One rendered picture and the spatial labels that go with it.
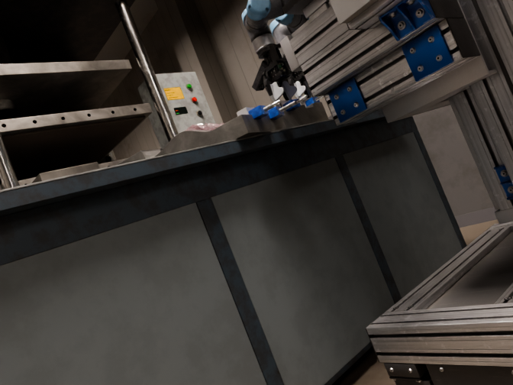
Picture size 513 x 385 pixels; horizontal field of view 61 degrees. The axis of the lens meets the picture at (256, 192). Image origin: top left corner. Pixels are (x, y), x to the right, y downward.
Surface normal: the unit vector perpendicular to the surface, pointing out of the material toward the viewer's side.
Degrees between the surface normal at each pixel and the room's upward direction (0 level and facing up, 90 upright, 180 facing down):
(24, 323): 90
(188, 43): 90
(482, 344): 90
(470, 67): 90
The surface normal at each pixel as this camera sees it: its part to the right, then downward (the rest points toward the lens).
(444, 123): -0.73, 0.25
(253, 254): 0.62, -0.29
